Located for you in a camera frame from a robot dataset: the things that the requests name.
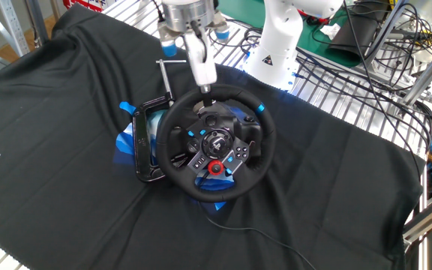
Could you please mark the green mat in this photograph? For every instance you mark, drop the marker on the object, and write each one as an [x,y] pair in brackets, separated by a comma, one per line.
[238,11]

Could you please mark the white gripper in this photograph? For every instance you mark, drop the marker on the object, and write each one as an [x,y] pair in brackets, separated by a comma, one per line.
[203,63]

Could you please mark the black clamp with metal screw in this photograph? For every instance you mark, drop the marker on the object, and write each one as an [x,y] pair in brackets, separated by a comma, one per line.
[140,142]

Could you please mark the black racing wheel controller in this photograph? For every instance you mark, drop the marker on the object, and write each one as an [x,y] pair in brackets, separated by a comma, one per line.
[124,144]

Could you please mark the black racing steering wheel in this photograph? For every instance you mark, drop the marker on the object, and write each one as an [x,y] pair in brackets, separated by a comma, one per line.
[163,150]

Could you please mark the blue tape strip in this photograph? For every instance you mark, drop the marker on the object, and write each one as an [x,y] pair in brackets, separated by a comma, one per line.
[127,108]

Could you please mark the crumpled white paper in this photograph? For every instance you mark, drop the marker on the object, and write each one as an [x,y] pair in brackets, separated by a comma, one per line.
[330,31]

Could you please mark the red white box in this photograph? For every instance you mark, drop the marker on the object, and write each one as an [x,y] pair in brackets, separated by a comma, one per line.
[84,3]

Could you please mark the dark metal post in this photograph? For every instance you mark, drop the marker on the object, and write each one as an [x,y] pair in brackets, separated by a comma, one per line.
[38,22]

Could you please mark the aluminium frame post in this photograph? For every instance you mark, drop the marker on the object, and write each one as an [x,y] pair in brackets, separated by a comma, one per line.
[426,75]
[386,30]

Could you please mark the black rolled mat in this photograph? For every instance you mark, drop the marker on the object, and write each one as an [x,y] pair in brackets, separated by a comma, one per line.
[354,37]

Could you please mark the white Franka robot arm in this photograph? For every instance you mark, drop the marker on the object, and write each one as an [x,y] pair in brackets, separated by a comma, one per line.
[276,45]

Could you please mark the grey perforated shelf upright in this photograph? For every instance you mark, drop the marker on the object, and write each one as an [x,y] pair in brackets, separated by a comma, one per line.
[13,30]

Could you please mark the black cloth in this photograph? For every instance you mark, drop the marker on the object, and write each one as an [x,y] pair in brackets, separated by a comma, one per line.
[51,112]

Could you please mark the silver block with blue tape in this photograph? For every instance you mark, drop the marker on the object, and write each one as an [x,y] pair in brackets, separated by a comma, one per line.
[169,48]
[222,35]

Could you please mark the aluminium frame rail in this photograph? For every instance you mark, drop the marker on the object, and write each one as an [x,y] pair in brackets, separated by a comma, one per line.
[429,221]

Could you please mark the black wheel base housing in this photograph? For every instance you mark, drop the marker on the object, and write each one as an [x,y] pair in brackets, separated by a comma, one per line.
[234,120]

